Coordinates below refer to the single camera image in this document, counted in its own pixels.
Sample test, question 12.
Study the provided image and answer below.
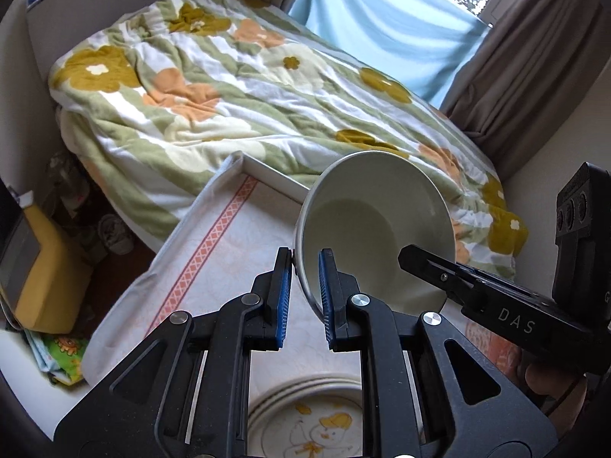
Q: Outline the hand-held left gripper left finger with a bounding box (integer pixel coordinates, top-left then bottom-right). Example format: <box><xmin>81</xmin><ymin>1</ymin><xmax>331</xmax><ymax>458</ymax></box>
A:
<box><xmin>53</xmin><ymin>247</ymin><xmax>293</xmax><ymax>458</ymax></box>

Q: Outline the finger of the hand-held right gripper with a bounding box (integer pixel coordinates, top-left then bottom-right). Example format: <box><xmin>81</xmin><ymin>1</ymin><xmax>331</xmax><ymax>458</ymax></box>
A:
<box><xmin>451</xmin><ymin>261</ymin><xmax>553</xmax><ymax>303</ymax></box>
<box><xmin>398</xmin><ymin>244</ymin><xmax>479</xmax><ymax>307</ymax></box>

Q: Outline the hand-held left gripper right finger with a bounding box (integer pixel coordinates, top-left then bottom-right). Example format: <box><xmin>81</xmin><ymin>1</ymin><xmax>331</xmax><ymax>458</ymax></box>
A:
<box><xmin>317</xmin><ymin>248</ymin><xmax>559</xmax><ymax>458</ymax></box>

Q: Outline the plain white bowl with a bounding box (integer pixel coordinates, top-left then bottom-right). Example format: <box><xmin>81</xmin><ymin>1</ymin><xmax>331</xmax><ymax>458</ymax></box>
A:
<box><xmin>293</xmin><ymin>150</ymin><xmax>456</xmax><ymax>330</ymax></box>

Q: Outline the person's right hand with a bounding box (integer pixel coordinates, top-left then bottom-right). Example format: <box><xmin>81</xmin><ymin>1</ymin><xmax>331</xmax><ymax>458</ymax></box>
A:
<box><xmin>520</xmin><ymin>361</ymin><xmax>589</xmax><ymax>423</ymax></box>

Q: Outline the cream tablecloth with orange trim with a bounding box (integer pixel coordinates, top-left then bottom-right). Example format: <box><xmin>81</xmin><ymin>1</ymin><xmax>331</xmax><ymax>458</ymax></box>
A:
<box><xmin>81</xmin><ymin>153</ymin><xmax>521</xmax><ymax>392</ymax></box>

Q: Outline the white plate yellow cartoon print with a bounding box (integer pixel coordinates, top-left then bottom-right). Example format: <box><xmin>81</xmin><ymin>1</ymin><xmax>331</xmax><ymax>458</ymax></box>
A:
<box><xmin>260</xmin><ymin>389</ymin><xmax>366</xmax><ymax>458</ymax></box>
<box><xmin>248</xmin><ymin>376</ymin><xmax>369</xmax><ymax>458</ymax></box>

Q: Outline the white rimmed tray table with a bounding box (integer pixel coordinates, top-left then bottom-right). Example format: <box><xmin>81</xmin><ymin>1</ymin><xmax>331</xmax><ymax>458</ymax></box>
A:
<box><xmin>234</xmin><ymin>152</ymin><xmax>316</xmax><ymax>203</ymax></box>

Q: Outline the white sneaker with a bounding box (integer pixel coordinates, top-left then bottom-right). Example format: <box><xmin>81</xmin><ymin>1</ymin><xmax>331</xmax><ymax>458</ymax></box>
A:
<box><xmin>98</xmin><ymin>214</ymin><xmax>134</xmax><ymax>255</ymax></box>

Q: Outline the wide brown curtain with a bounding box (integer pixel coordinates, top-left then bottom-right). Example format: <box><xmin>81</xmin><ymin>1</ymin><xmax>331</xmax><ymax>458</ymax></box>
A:
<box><xmin>444</xmin><ymin>0</ymin><xmax>611</xmax><ymax>179</ymax></box>

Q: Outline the floral green orange blanket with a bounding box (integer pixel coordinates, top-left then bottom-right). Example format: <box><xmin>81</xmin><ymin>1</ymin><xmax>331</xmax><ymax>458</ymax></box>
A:
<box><xmin>50</xmin><ymin>0</ymin><xmax>530</xmax><ymax>282</ymax></box>

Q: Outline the colourful printed cloth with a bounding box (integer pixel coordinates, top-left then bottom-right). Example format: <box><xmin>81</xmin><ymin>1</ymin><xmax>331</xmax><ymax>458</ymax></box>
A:
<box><xmin>24</xmin><ymin>331</ymin><xmax>89</xmax><ymax>387</ymax></box>

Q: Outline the yellow box with grey lid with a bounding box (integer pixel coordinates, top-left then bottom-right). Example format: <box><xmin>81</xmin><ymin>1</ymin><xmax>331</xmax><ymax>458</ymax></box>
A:
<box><xmin>0</xmin><ymin>203</ymin><xmax>94</xmax><ymax>335</ymax></box>

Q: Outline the light blue curtain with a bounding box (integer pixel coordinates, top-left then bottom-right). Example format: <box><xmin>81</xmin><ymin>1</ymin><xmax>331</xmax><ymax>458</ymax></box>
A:
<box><xmin>289</xmin><ymin>0</ymin><xmax>492</xmax><ymax>110</ymax></box>

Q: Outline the grey bed headboard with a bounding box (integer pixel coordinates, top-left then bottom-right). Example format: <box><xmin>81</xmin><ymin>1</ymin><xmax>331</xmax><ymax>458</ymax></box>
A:
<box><xmin>24</xmin><ymin>0</ymin><xmax>225</xmax><ymax>82</ymax></box>

